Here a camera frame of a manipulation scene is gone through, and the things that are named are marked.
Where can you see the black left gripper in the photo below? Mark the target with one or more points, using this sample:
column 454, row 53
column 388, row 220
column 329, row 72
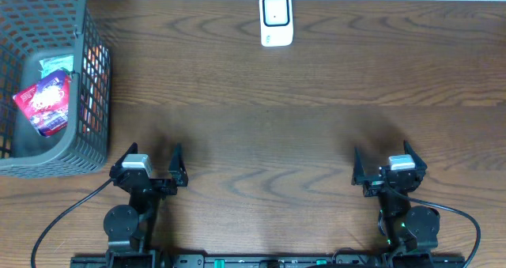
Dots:
column 156, row 182

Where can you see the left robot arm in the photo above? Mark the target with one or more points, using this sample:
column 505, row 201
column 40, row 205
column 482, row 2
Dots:
column 130, row 227

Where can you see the teal snack wrapper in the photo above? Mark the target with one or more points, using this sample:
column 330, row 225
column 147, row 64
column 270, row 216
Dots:
column 50, row 65

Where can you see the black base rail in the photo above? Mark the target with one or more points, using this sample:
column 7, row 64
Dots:
column 344, row 259

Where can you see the white barcode scanner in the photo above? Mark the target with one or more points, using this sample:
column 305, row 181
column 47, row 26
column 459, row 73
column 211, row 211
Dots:
column 276, row 22

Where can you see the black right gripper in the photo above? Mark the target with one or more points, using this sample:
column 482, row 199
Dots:
column 359, row 178

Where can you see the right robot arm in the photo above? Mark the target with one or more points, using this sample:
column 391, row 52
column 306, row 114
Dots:
column 411, row 231

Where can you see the grey plastic mesh basket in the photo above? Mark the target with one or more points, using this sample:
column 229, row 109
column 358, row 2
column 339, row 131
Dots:
column 32, row 30

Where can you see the red purple snack packet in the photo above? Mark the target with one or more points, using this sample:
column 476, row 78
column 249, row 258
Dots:
column 45, row 104

